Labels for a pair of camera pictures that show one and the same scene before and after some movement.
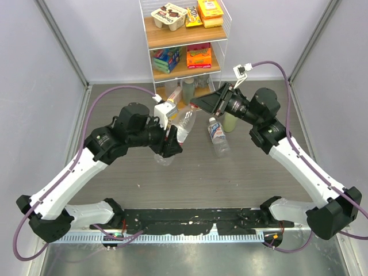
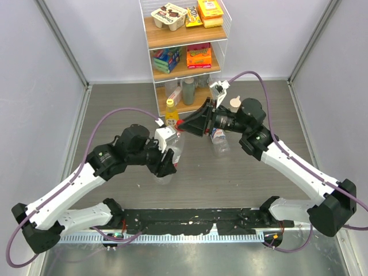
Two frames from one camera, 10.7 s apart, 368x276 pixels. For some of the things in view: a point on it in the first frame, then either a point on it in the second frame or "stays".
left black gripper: x=168 y=144 -> x=164 y=161
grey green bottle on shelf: x=188 y=90 stays
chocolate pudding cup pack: x=171 y=15 stays
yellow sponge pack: x=211 y=13 stays
